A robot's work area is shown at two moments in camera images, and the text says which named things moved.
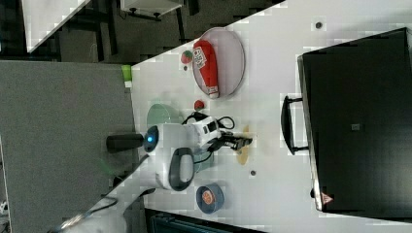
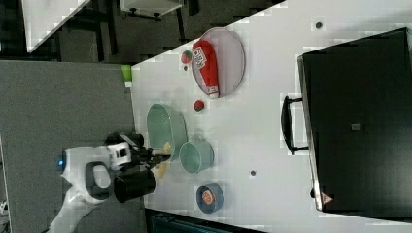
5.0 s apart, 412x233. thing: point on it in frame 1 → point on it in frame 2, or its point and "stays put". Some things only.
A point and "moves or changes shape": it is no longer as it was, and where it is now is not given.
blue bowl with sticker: (210, 198) stays put
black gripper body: (227, 139) → (141, 155)
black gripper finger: (248, 141) → (153, 151)
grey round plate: (230, 56) stays put
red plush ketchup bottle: (204, 55) stays put
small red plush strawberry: (198, 105) stays put
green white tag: (126, 75) stays put
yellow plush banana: (243, 156) moves or changes shape
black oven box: (355, 120) stays put
